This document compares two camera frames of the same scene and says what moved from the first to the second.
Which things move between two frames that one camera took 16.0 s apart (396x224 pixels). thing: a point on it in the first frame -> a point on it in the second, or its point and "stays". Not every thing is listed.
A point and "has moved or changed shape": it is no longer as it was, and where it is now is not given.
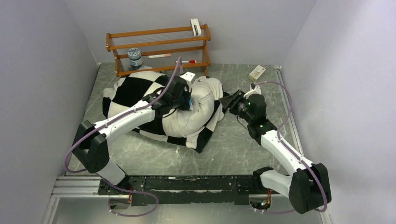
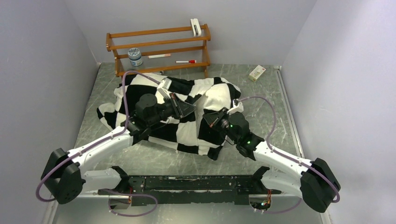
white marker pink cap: (159, 56) stays
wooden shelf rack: (172, 50) stays
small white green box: (257, 73) stays
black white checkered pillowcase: (136, 87) has moved or changed shape
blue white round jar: (135, 55) stays
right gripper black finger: (228, 101) -> (222, 122)
